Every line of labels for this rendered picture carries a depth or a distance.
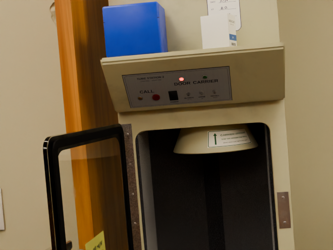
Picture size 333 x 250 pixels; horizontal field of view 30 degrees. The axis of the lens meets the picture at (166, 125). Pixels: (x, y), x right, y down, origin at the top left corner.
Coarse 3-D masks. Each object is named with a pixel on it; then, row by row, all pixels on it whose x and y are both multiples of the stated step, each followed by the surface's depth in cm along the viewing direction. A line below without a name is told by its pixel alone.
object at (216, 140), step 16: (192, 128) 124; (208, 128) 122; (224, 128) 122; (240, 128) 124; (176, 144) 127; (192, 144) 123; (208, 144) 121; (224, 144) 121; (240, 144) 122; (256, 144) 126
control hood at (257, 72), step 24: (216, 48) 107; (240, 48) 106; (264, 48) 106; (120, 72) 110; (144, 72) 110; (240, 72) 110; (264, 72) 110; (120, 96) 115; (240, 96) 114; (264, 96) 114
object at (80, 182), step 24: (96, 144) 107; (48, 168) 90; (72, 168) 98; (96, 168) 106; (120, 168) 117; (48, 192) 91; (72, 192) 97; (96, 192) 106; (120, 192) 116; (72, 216) 96; (96, 216) 105; (120, 216) 115; (72, 240) 96; (96, 240) 104; (120, 240) 115
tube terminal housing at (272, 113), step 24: (120, 0) 119; (144, 0) 119; (168, 0) 118; (192, 0) 118; (240, 0) 117; (264, 0) 116; (168, 24) 119; (192, 24) 118; (264, 24) 117; (168, 48) 119; (192, 48) 118; (120, 120) 121; (144, 120) 120; (168, 120) 120; (192, 120) 119; (216, 120) 119; (240, 120) 118; (264, 120) 118; (288, 168) 118; (288, 192) 118; (288, 240) 119
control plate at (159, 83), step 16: (128, 80) 112; (144, 80) 112; (160, 80) 112; (176, 80) 111; (192, 80) 111; (208, 80) 111; (224, 80) 111; (128, 96) 115; (144, 96) 115; (160, 96) 115; (192, 96) 114; (208, 96) 114; (224, 96) 114
